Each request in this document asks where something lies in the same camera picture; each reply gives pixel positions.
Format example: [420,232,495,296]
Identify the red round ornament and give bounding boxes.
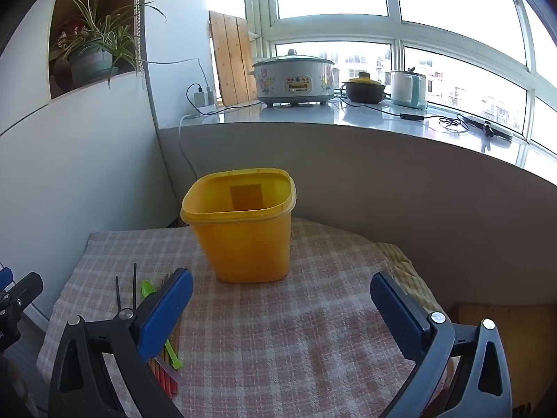
[56,17,90,59]

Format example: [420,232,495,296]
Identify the purple plastic utensil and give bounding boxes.
[156,357,187,386]

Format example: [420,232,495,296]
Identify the floral white rice cooker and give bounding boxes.
[251,49,336,107]

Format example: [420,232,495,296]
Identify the black pot with yellow lid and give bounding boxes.
[340,72,388,105]

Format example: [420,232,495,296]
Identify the yellow checked cloth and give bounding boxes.
[376,241,440,314]

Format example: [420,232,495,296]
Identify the slatted wooden board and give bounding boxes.
[208,10,258,107]

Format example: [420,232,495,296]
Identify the yellow plastic container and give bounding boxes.
[180,168,297,284]

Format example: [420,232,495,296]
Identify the black cable with adapter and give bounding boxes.
[337,93,471,135]

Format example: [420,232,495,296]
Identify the white power strip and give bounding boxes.
[180,103,227,120]

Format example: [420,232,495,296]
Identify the white and teal kettle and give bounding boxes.
[389,67,429,110]

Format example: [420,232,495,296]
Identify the potted spider plant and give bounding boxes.
[50,0,167,90]

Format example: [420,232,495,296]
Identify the green plastic spoon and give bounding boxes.
[140,280,185,369]

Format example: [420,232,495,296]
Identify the plain wooden panel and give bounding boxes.
[453,302,557,418]

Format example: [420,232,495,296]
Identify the white beaded pull cord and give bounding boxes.
[135,0,145,77]

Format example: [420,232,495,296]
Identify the white framed window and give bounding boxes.
[241,0,557,157]

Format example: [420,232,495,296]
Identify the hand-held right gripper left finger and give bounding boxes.
[49,268,194,418]

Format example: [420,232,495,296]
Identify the white windowsill ledge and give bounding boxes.
[159,98,557,184]

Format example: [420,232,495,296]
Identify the black long-handled tool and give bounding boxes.
[459,113,514,141]

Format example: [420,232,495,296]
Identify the white power cable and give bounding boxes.
[178,115,198,181]

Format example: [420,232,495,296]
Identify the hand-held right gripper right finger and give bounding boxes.
[371,272,513,418]

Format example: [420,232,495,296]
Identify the pink checked cloth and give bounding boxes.
[37,218,436,418]

